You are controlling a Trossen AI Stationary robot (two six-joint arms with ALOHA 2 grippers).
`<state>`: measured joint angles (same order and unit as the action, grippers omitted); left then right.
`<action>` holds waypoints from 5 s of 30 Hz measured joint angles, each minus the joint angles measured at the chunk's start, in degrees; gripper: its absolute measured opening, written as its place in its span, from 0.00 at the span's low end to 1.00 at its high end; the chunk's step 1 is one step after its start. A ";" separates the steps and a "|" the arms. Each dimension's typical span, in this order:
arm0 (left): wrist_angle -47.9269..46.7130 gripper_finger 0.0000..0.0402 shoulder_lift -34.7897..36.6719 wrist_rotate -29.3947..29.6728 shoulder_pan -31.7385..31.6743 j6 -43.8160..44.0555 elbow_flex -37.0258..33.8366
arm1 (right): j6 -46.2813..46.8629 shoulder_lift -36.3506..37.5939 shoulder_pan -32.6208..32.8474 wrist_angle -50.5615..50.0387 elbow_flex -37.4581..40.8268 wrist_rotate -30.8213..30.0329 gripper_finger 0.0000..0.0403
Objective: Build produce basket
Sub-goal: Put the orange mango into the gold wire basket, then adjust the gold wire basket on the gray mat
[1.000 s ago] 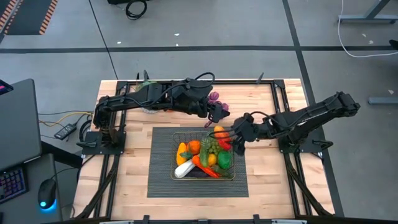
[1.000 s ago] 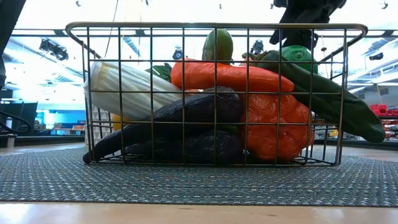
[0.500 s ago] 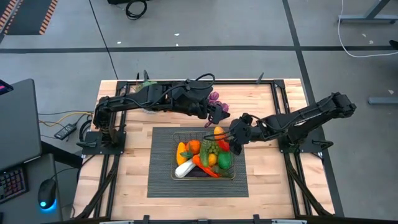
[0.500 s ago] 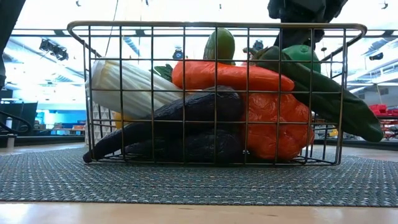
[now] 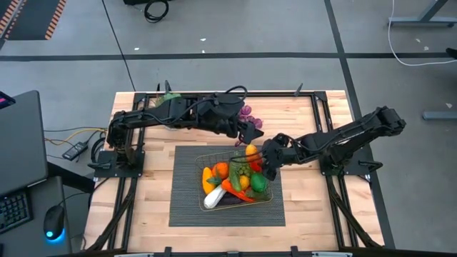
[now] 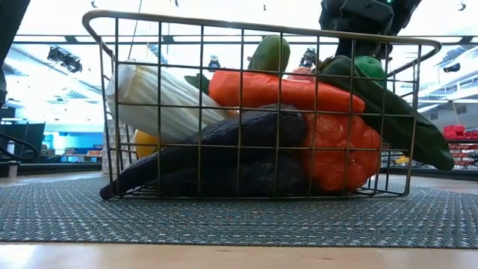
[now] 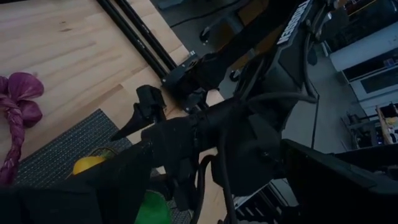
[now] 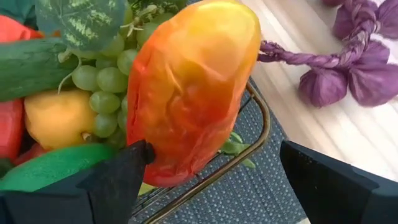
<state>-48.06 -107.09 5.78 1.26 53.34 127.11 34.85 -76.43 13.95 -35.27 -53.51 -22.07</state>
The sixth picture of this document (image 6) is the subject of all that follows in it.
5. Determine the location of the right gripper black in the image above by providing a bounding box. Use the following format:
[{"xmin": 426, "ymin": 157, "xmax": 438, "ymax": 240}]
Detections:
[{"xmin": 319, "ymin": 0, "xmax": 423, "ymax": 59}]

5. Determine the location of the orange carrot with greens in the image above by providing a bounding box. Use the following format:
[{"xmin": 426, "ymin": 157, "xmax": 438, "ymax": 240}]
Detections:
[{"xmin": 184, "ymin": 69, "xmax": 366, "ymax": 114}]

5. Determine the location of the dark purple eggplant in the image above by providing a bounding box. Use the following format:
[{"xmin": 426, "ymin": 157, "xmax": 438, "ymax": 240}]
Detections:
[{"xmin": 99, "ymin": 104, "xmax": 309, "ymax": 201}]

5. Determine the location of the wire produce basket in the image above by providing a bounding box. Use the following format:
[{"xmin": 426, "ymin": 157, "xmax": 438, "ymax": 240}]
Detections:
[{"xmin": 81, "ymin": 10, "xmax": 443, "ymax": 200}]

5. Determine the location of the white green leek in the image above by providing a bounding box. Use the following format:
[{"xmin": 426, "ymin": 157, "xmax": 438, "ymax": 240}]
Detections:
[{"xmin": 105, "ymin": 61, "xmax": 232, "ymax": 145}]

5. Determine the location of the shelf with red bins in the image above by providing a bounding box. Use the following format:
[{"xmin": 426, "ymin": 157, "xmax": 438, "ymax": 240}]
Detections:
[{"xmin": 442, "ymin": 125, "xmax": 478, "ymax": 167}]

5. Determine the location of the grey woven placemat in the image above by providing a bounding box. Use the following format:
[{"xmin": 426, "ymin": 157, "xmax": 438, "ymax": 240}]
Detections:
[{"xmin": 0, "ymin": 175, "xmax": 478, "ymax": 250}]

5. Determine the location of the long yellow pepper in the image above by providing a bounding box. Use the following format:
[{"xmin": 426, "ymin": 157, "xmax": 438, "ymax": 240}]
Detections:
[{"xmin": 134, "ymin": 129, "xmax": 160, "ymax": 160}]

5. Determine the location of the black spotlight cluster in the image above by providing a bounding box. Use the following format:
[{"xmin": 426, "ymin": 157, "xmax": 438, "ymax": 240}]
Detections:
[{"xmin": 46, "ymin": 46, "xmax": 85, "ymax": 75}]

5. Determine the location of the long black counter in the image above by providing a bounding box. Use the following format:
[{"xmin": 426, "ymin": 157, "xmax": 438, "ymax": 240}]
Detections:
[{"xmin": 16, "ymin": 149, "xmax": 104, "ymax": 176}]

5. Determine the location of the black ceiling camera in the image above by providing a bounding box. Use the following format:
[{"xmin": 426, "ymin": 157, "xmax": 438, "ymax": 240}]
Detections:
[{"xmin": 298, "ymin": 48, "xmax": 318, "ymax": 68}]

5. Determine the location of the long ceiling light rail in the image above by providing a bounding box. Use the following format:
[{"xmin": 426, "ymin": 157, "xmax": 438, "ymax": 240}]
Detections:
[{"xmin": 0, "ymin": 34, "xmax": 478, "ymax": 45}]

